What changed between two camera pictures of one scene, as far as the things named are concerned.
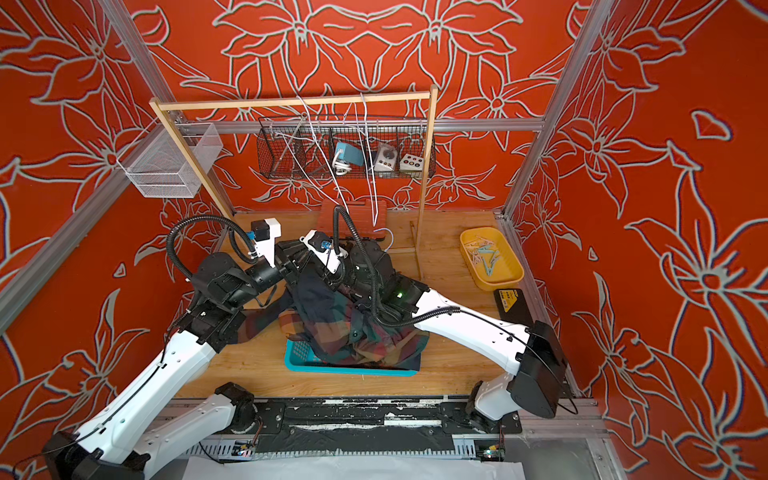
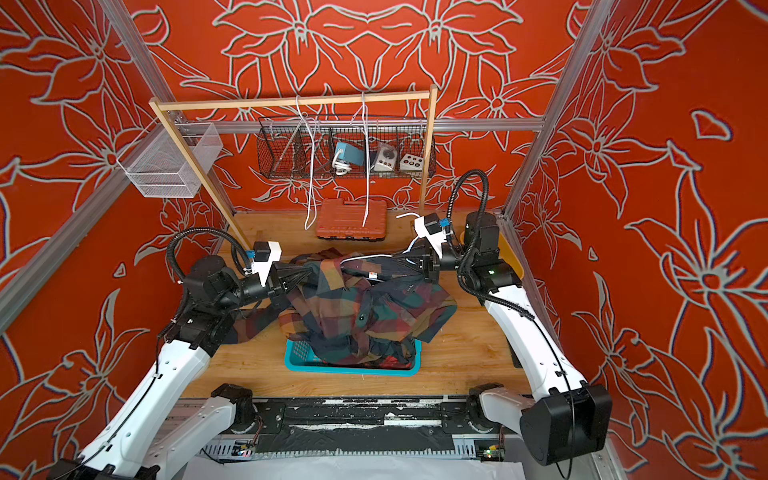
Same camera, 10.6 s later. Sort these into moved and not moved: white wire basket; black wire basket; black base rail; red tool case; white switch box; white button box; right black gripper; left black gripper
Moved: left black gripper; right black gripper
Not moved: white button box; black base rail; white wire basket; white switch box; red tool case; black wire basket
